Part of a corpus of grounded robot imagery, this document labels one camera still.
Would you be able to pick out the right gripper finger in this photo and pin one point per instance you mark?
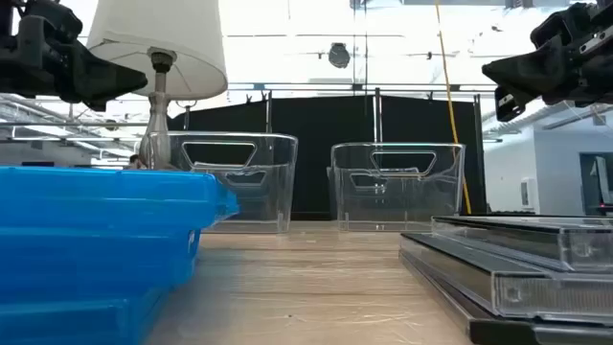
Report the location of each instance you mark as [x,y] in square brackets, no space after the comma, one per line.
[510,106]
[531,72]

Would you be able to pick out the blue plastic disc case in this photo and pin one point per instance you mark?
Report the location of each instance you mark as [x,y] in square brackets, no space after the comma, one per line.
[72,259]
[96,196]
[57,321]

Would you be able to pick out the clear black jewel case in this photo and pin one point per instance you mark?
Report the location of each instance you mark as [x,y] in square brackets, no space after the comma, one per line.
[503,333]
[527,239]
[551,297]

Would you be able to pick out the white shade table lamp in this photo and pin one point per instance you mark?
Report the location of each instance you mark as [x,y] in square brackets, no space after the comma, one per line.
[158,48]

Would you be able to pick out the person's head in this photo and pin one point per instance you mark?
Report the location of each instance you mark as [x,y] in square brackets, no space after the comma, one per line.
[135,162]

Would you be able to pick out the black backdrop stand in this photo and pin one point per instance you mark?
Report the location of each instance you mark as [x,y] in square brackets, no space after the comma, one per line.
[377,115]

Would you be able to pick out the clear plastic bin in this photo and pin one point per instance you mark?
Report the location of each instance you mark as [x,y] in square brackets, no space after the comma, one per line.
[268,191]
[397,201]

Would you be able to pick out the round black ceiling fixture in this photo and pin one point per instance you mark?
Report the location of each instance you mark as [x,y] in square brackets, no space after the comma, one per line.
[339,55]

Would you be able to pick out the black backdrop curtain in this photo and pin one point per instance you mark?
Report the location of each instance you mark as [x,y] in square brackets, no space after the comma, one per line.
[316,158]

